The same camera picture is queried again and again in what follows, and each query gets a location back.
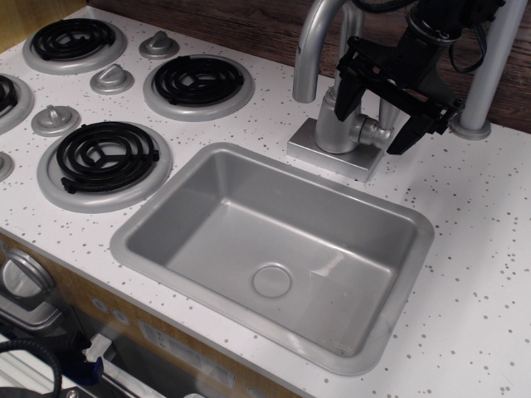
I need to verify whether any silver stove knob left edge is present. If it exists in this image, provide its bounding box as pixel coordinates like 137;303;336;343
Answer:
0;151;14;182

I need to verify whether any silver stove knob lower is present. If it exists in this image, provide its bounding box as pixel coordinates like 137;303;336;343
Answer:
31;105;80;138

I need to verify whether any black coil burner back right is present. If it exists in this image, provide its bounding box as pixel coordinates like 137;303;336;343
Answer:
143;55;254;122

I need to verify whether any silver toy faucet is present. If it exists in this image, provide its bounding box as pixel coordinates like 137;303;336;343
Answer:
287;0;385;183

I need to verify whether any silver stove knob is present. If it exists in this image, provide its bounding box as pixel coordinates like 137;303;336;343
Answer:
90;64;134;95
31;105;80;138
139;31;179;60

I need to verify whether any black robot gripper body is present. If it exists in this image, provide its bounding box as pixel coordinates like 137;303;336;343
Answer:
337;17;464;133

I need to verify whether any black coil burner back left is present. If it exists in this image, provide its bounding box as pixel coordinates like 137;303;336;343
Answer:
22;18;127;75

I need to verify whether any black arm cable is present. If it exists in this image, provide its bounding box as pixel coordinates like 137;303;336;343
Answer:
446;20;489;74

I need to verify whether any silver faucet lever handle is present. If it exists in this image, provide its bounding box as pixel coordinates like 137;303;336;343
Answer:
349;99;400;149

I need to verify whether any silver round oven dial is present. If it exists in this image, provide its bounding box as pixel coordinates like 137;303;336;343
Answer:
1;249;55;310

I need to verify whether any black coil burner front right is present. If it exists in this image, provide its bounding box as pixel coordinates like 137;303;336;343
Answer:
37;122;173;213

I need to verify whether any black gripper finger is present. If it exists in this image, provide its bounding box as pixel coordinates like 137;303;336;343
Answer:
387;115;428;155
334;71;365;122

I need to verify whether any black cable lower left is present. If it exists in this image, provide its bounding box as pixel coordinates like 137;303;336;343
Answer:
0;337;64;398

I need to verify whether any grey plastic sink basin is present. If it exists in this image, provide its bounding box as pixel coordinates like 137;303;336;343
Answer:
110;143;435;376

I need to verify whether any silver stove knob middle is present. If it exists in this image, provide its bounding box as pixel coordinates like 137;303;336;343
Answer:
90;64;134;95

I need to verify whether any silver stove knob top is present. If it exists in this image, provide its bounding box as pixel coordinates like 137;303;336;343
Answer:
139;31;179;60

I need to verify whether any grey vertical support pole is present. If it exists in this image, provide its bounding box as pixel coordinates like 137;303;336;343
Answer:
450;0;527;141

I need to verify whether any black coil burner left edge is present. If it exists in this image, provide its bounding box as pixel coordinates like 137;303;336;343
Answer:
1;74;34;134

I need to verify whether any black coil burner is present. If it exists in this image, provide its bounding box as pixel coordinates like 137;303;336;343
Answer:
22;18;127;75
143;55;254;122
37;122;173;213

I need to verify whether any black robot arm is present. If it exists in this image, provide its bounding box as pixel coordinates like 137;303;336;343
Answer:
334;1;504;155

